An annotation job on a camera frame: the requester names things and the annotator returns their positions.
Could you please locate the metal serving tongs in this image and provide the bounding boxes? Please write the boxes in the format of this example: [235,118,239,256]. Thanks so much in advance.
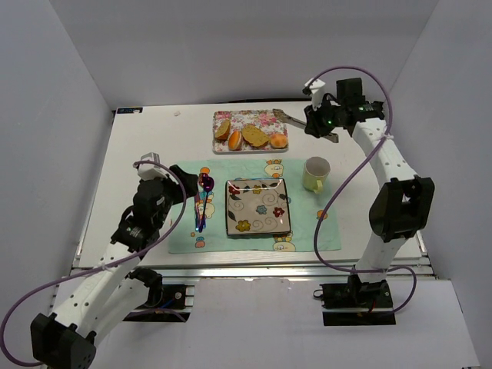
[272,108,339,144]

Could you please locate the round orange bun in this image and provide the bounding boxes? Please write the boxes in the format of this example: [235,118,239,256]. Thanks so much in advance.
[270,133,288,149]

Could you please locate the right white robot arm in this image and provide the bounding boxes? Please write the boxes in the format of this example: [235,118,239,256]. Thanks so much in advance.
[304,78,435,294]

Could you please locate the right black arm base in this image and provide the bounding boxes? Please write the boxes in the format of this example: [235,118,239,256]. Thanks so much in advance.
[313,274,394,312]

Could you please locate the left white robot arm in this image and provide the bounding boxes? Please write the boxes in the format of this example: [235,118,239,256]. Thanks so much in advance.
[30,161,198,368]

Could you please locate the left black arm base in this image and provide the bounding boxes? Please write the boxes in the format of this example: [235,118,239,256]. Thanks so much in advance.
[128,268,194,310]

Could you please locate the half brown bread roll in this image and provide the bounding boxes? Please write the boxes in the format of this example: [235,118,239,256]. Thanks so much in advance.
[214,119,231,141]

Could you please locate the brown bread slice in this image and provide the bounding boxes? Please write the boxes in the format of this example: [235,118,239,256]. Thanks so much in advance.
[241,125,270,148]

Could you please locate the iridescent purple spoon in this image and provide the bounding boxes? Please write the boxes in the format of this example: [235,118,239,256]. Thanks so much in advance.
[198,175,214,233]

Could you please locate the orange sandwich bun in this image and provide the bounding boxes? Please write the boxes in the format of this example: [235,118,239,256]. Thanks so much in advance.
[228,130,243,151]

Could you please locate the pale yellow mug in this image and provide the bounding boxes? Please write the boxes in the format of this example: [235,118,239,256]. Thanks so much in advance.
[302,157,331,194]

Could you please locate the square floral ceramic plate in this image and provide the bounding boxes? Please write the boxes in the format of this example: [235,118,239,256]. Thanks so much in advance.
[225,178,291,238]

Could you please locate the floral rectangular tray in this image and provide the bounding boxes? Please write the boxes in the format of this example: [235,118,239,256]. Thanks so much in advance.
[212,110,288,155]

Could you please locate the light green cartoon placemat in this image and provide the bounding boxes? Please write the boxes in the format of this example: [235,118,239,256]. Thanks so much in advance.
[168,158,341,254]

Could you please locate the left blue table label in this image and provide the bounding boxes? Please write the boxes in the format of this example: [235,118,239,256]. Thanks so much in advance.
[116,107,143,115]

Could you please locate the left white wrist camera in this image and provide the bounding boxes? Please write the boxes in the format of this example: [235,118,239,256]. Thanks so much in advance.
[134,152,167,181]

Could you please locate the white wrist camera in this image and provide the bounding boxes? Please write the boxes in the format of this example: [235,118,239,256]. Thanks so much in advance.
[134,152,167,181]
[303,78,326,111]

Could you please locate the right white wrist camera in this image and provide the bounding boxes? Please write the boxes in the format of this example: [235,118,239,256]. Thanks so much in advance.
[303,78,326,111]

